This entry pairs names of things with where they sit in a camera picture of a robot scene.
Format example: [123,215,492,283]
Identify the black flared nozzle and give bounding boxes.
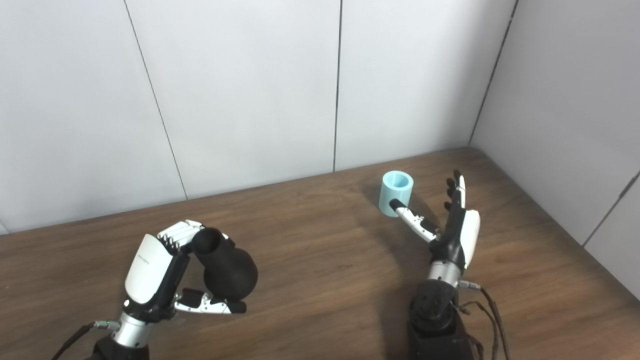
[192,227,259,302]

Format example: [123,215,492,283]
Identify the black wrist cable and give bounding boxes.
[457,280,511,360]
[50,321,121,360]

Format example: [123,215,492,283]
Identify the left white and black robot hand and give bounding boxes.
[123,220,247,323]

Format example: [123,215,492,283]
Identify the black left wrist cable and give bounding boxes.
[50,321,121,360]

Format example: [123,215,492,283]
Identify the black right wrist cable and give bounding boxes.
[457,280,511,360]

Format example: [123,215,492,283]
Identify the light-blue hose cylinder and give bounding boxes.
[378,170,416,218]

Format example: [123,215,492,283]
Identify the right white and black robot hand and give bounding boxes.
[389,170,481,273]

